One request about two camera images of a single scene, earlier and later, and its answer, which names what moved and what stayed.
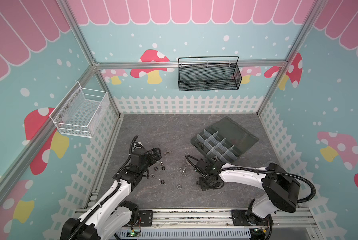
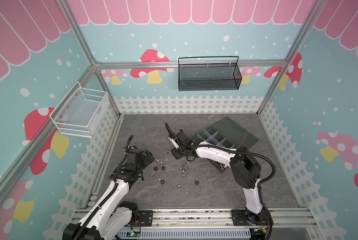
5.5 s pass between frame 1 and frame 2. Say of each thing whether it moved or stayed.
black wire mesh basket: stayed
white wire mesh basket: stayed
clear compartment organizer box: stayed
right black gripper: moved
